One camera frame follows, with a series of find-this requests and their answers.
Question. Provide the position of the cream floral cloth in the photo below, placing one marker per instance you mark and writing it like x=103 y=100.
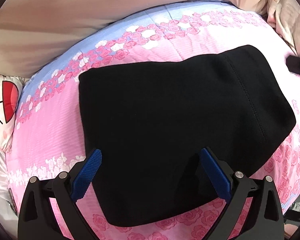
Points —
x=287 y=15

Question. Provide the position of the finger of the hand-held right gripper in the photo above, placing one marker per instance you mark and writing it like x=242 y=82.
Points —
x=298 y=66

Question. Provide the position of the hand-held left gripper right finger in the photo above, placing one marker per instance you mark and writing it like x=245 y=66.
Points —
x=215 y=173

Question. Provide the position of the black pants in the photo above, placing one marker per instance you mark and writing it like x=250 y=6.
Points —
x=165 y=117

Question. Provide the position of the cartoon face pillow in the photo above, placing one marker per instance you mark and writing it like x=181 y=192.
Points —
x=2 y=110

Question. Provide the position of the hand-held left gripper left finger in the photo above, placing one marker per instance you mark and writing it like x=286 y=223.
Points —
x=86 y=177

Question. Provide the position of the pink floral bed sheet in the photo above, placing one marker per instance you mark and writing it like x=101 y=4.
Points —
x=52 y=130

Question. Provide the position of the beige headboard cover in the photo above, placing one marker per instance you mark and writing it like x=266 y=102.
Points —
x=90 y=5

